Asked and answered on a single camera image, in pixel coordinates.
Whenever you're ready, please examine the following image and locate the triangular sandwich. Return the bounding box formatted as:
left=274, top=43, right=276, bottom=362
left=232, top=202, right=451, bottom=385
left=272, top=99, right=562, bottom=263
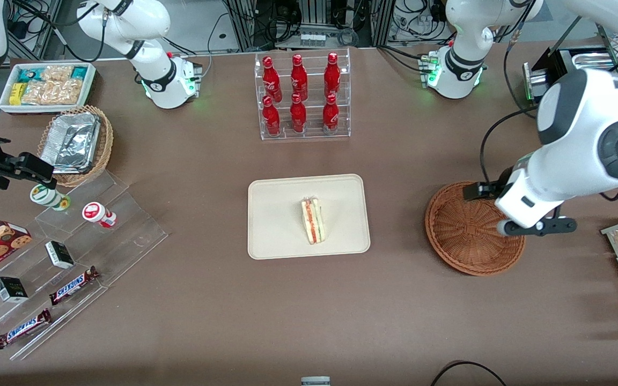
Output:
left=301, top=197, right=327, bottom=246

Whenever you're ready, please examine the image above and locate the aluminium foil tray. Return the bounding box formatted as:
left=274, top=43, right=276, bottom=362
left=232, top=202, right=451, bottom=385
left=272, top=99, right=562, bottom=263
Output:
left=40, top=112, right=101, bottom=175

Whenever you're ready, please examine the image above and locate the brown round wicker basket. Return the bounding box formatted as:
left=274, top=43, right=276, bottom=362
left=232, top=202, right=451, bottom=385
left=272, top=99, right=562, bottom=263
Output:
left=425, top=181, right=527, bottom=277

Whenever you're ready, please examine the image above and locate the light wicker basket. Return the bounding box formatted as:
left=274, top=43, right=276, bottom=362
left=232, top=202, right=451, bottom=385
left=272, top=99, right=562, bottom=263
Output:
left=37, top=105, right=114, bottom=188

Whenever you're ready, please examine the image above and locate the beige plastic tray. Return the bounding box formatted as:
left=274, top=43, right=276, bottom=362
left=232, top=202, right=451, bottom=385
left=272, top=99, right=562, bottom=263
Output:
left=247, top=174, right=371, bottom=261

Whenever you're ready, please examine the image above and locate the green white yogurt bottle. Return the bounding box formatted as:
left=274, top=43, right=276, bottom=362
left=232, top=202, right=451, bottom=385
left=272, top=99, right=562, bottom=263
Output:
left=30, top=183, right=71, bottom=211

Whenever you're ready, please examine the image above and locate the red white yogurt bottle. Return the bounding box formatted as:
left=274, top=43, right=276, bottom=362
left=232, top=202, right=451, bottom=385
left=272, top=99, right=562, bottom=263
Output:
left=82, top=202, right=117, bottom=229

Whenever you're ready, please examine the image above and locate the large clear cracker bag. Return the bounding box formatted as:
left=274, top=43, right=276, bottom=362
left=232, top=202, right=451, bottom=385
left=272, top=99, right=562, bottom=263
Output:
left=21, top=79, right=83, bottom=106

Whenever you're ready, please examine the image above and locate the small black box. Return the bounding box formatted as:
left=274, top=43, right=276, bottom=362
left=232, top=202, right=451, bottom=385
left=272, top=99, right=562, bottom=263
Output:
left=0, top=276, right=29, bottom=303
left=45, top=240, right=75, bottom=270

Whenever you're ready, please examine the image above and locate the small clear cracker bag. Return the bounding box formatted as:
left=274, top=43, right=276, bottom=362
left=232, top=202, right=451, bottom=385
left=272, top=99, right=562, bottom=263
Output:
left=40, top=64, right=75, bottom=84

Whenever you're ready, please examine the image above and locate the white rectangular snack bin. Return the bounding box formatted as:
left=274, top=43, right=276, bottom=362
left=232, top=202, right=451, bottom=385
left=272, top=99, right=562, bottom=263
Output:
left=0, top=62, right=97, bottom=116

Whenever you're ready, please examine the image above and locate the clear acrylic stepped display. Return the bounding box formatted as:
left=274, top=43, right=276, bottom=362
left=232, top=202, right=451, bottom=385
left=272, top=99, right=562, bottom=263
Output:
left=0, top=169, right=169, bottom=361

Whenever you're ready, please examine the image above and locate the Snickers chocolate bar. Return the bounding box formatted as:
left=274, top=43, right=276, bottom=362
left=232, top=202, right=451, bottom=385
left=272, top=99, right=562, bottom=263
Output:
left=49, top=266, right=100, bottom=306
left=0, top=308, right=52, bottom=350

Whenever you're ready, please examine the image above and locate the black food warmer cabinet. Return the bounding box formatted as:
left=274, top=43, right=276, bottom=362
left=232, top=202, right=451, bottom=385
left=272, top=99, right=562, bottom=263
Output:
left=524, top=16, right=618, bottom=188

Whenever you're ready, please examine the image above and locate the steel warmer pan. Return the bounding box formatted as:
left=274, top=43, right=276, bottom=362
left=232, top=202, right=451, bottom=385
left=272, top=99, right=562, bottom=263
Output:
left=575, top=50, right=618, bottom=70

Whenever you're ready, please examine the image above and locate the red cola bottle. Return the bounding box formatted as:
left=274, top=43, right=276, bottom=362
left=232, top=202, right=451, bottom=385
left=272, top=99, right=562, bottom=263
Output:
left=290, top=93, right=307, bottom=133
left=322, top=94, right=340, bottom=135
left=324, top=52, right=341, bottom=100
left=262, top=56, right=283, bottom=102
left=262, top=95, right=281, bottom=136
left=290, top=54, right=308, bottom=101

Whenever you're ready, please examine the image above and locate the clear acrylic bottle rack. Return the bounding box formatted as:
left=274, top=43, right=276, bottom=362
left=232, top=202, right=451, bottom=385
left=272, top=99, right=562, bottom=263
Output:
left=254, top=47, right=351, bottom=141

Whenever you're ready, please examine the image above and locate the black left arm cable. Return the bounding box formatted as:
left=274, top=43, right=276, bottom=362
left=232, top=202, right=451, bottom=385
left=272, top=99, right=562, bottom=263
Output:
left=479, top=107, right=538, bottom=185

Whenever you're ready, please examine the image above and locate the black cable loop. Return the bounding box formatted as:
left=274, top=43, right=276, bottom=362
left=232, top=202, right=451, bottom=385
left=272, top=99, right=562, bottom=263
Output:
left=430, top=360, right=508, bottom=386

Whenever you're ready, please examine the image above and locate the aluminium frame post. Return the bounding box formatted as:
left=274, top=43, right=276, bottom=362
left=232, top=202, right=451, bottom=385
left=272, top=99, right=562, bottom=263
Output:
left=371, top=0, right=396, bottom=48
left=227, top=0, right=259, bottom=53

